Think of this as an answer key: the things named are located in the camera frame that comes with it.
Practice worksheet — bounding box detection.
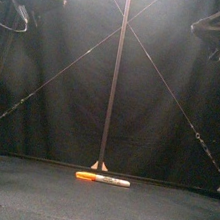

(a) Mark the grey marker pen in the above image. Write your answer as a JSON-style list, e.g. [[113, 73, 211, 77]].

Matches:
[[74, 169, 132, 189]]

